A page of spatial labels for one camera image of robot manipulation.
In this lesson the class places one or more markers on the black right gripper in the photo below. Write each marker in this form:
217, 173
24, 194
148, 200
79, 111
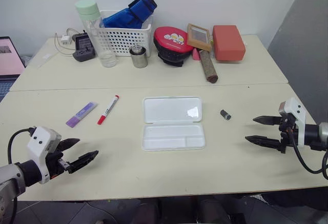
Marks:
286, 133

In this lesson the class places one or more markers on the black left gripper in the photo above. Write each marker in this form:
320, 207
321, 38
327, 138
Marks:
55, 160

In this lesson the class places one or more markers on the purple check liner highlighter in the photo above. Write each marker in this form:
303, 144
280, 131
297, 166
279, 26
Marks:
82, 113

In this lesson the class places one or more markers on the red whiteboard marker pen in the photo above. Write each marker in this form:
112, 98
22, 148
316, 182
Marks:
107, 110

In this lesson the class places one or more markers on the white plastic case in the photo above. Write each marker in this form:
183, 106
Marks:
171, 137

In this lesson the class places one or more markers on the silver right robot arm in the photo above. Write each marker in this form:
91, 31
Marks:
311, 131

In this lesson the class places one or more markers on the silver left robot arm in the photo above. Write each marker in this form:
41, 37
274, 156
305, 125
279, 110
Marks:
10, 175

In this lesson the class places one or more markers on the brown patterned rolled mat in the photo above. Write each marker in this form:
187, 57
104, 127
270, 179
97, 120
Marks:
208, 67

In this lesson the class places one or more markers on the orange rectangular box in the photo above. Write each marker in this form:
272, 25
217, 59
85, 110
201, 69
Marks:
228, 44

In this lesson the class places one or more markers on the tall clear glass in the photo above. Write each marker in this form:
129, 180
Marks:
107, 60

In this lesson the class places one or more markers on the small pink wedge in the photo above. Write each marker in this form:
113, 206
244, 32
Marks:
196, 55

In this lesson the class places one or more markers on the dark grey keypad device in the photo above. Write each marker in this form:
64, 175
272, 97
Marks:
83, 47

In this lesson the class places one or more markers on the white charger plug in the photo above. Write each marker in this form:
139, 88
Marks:
66, 40

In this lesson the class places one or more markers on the silver metal tin can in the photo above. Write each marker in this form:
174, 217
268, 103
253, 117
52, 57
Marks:
139, 58

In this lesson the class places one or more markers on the open laptop computer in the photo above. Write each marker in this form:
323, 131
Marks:
7, 60

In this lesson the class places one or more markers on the white perforated plastic basket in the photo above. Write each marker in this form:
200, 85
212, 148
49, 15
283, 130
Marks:
123, 39

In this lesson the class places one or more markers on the red and black pad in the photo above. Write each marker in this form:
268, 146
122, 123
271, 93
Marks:
171, 39

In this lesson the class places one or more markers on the green lidded drink bottle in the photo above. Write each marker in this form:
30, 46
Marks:
87, 8

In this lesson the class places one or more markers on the blue fabric pouch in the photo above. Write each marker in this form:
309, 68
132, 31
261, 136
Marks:
128, 17

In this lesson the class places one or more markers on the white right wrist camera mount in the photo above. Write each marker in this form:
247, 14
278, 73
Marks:
294, 106

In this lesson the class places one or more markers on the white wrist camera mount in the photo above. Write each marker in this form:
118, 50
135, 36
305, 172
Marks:
38, 142
294, 106

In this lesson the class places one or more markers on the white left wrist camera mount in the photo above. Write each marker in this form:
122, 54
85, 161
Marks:
38, 142

